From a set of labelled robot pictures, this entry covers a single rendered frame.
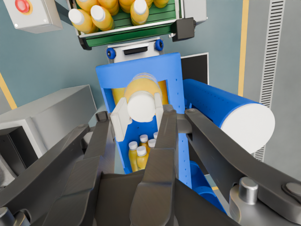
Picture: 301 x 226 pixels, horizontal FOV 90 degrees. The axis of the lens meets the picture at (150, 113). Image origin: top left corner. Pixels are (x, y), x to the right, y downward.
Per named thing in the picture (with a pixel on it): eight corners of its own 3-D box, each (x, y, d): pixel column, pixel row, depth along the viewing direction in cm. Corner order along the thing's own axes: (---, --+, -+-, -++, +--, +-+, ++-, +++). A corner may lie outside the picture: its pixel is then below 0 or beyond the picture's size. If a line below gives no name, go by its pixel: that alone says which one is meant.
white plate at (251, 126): (242, 94, 66) (240, 93, 67) (209, 145, 73) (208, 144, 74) (286, 116, 72) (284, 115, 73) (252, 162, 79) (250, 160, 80)
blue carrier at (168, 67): (140, 209, 94) (145, 268, 68) (102, 64, 64) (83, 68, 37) (184, 198, 96) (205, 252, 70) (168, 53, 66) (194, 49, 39)
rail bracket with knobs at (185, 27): (167, 43, 68) (173, 40, 59) (165, 25, 66) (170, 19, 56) (188, 39, 69) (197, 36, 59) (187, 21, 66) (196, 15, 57)
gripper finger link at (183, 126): (165, 122, 13) (200, 117, 13) (161, 104, 17) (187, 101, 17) (166, 137, 13) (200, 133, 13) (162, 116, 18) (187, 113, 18)
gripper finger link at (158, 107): (155, 108, 14) (162, 107, 14) (153, 92, 21) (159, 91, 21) (158, 136, 15) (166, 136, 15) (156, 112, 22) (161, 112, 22)
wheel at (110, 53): (112, 58, 60) (116, 58, 61) (109, 46, 59) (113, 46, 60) (107, 60, 63) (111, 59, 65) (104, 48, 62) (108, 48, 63)
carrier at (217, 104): (182, 73, 148) (169, 99, 156) (240, 92, 67) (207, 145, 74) (205, 85, 155) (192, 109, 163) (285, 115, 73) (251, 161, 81)
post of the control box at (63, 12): (99, 40, 145) (34, 6, 51) (98, 35, 143) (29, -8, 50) (103, 39, 145) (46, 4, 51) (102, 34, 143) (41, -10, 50)
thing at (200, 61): (169, 174, 208) (171, 182, 194) (153, 60, 156) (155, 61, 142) (205, 167, 210) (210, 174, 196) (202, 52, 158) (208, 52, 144)
